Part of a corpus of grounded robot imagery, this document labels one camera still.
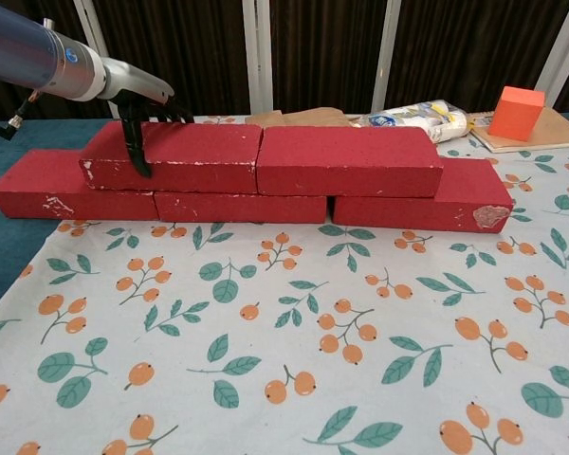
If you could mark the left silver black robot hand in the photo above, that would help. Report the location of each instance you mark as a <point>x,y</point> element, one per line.
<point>133,80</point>

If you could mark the brown paper bag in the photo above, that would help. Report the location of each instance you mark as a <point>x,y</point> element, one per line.
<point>317,117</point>

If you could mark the floral print tablecloth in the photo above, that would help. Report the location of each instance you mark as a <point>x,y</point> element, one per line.
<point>313,308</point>

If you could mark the orange cube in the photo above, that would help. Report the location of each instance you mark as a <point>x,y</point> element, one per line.
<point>514,114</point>

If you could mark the brown spiral notebook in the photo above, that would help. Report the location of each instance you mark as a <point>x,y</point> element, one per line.
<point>559,130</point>

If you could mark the white partition post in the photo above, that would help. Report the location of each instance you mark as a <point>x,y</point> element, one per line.
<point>87,23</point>
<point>557,52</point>
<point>257,57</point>
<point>388,61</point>

